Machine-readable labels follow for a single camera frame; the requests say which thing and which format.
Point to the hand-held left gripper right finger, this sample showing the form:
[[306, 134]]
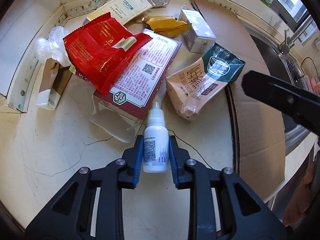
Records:
[[173, 155]]

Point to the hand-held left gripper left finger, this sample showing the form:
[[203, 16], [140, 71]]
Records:
[[138, 155]]

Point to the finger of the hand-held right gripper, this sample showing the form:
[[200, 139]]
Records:
[[275, 90]]

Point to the white dropper bottle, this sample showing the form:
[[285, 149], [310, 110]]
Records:
[[155, 150]]

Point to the brown and white paper bag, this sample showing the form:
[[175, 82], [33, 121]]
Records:
[[50, 80]]

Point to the stainless steel sink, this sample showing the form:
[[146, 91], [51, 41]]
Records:
[[270, 55]]

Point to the flat brown cardboard sheet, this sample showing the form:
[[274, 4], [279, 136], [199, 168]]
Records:
[[250, 117]]

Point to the pink plastic holder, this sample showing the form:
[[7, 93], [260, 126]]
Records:
[[315, 85]]

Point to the metal faucet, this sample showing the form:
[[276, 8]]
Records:
[[285, 45]]

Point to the beige and green drink pouch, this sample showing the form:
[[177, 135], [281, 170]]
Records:
[[197, 85]]

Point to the flattened maroon printed box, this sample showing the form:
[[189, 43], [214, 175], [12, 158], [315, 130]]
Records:
[[145, 80]]

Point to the dark framed window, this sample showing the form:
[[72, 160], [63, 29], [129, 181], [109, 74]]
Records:
[[295, 7]]

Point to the small white and grey box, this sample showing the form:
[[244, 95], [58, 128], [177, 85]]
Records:
[[197, 30]]

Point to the red snack wrapper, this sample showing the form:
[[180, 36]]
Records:
[[100, 52]]

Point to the person's pink pants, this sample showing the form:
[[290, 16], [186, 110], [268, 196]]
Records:
[[297, 197]]

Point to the yellow snack wrapper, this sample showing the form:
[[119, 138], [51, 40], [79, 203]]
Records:
[[165, 23]]

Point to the clear plastic bag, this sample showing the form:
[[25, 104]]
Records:
[[53, 36]]

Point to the white and yellow toothpaste box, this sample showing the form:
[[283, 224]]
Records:
[[125, 7]]

